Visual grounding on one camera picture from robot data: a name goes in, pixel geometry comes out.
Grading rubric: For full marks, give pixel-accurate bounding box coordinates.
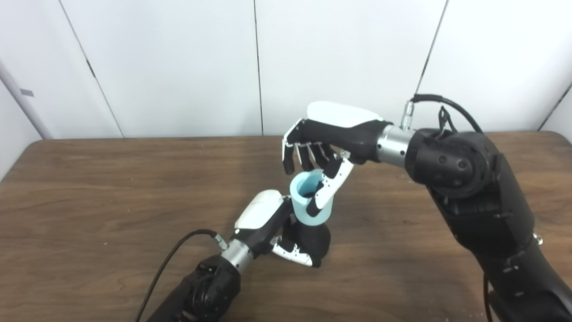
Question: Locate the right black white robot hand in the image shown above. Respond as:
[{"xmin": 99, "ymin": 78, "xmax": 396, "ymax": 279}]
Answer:
[{"xmin": 282, "ymin": 101, "xmax": 395, "ymax": 218}]

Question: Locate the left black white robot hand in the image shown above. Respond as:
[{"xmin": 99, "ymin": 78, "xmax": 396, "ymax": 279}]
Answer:
[{"xmin": 233, "ymin": 190, "xmax": 322, "ymax": 268}]

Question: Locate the light blue cylinder cup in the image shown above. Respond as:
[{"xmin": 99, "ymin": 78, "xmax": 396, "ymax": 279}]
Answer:
[{"xmin": 290, "ymin": 169, "xmax": 335, "ymax": 225}]

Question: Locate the black funnel-shaped nozzle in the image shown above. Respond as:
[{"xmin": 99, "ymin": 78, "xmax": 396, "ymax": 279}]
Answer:
[{"xmin": 282, "ymin": 190, "xmax": 332, "ymax": 268}]

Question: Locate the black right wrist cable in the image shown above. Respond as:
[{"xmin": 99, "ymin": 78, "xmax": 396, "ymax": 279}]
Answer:
[{"xmin": 400, "ymin": 93, "xmax": 484, "ymax": 135}]

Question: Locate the white wall corner trim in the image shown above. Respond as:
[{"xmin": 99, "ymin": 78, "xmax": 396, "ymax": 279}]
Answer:
[{"xmin": 0, "ymin": 58, "xmax": 54, "ymax": 140}]

